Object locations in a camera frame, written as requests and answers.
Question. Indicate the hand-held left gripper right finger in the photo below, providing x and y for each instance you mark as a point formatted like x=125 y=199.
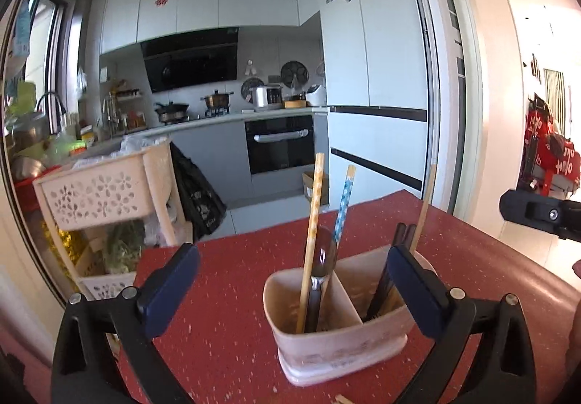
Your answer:
x=415 y=290

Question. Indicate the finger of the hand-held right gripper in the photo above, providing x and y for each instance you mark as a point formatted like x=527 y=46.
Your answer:
x=526 y=209

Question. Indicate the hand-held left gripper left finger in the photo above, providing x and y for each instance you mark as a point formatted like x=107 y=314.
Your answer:
x=170 y=290

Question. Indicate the black chopstick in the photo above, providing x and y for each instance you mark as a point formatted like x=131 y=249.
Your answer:
x=411 y=234
x=398 y=234

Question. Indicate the white plastic utensil holder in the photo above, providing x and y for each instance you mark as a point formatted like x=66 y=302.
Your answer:
x=340 y=340

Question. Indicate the steel spoon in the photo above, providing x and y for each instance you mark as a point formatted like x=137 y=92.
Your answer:
x=320 y=254

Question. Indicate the blue patterned chopstick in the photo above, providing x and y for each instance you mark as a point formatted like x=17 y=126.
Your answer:
x=345 y=200

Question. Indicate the person's right hand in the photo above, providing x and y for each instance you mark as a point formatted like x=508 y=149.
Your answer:
x=575 y=331

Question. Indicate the green leafy vegetables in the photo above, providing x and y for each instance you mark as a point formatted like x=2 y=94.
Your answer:
x=120 y=249

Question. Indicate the red printed bag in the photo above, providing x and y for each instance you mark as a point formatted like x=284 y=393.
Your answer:
x=542 y=136

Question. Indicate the black printed bag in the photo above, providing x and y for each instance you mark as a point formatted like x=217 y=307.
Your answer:
x=199 y=200

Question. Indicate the gold tinsel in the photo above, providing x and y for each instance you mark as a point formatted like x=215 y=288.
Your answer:
x=63 y=245

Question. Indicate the white floral storage cart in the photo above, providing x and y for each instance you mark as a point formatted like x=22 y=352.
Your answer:
x=90 y=193

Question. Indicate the grey kitchen base cabinet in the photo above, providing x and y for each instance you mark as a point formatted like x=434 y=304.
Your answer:
x=204 y=159

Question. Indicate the cardboard box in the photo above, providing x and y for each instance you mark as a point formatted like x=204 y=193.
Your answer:
x=308 y=190

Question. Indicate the white plastic bag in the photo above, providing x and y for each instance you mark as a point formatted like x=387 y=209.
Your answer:
x=140 y=144

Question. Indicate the red plastic basket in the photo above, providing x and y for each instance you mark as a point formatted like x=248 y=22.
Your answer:
x=25 y=195

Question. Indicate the black built-in oven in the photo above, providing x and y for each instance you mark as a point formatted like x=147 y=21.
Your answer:
x=279 y=154

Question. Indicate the black wok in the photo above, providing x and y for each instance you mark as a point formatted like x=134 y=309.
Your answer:
x=172 y=110

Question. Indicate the gas stove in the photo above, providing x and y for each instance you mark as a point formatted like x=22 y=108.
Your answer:
x=215 y=112

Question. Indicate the steel bowl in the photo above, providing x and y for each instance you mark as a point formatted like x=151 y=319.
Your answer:
x=27 y=166

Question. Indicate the brown cooking pot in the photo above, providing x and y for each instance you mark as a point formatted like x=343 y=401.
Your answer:
x=217 y=101

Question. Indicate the white spice rack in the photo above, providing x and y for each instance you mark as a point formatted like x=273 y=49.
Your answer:
x=129 y=93

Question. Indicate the steel stockpot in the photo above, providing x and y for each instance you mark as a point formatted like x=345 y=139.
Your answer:
x=29 y=129

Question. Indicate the steel rice cooker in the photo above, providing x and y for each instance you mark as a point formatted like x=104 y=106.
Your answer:
x=265 y=97

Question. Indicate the white refrigerator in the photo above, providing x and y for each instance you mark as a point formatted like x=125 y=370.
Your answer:
x=363 y=68

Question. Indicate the round grey trivet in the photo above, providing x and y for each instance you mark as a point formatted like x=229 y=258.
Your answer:
x=249 y=86

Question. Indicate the white countertop appliance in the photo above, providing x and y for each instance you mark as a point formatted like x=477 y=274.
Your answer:
x=315 y=95

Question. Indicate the steel kitchen faucet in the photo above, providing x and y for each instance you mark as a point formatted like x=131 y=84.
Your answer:
x=59 y=101

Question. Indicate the round bamboo board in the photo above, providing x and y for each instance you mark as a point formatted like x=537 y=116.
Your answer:
x=295 y=103

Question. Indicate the black range hood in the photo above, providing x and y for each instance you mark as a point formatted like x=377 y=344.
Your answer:
x=190 y=63

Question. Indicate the green plastic container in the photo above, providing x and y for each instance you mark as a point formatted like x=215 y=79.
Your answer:
x=22 y=95

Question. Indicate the round dark multi-hole pan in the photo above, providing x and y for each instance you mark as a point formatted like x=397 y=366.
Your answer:
x=294 y=70

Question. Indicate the white upper kitchen cabinets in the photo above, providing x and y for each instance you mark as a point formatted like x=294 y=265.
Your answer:
x=199 y=0

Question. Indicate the blue carton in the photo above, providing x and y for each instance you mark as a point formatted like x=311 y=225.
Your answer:
x=20 y=32

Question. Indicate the white wall ornament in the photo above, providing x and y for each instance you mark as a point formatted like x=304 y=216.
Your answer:
x=249 y=67

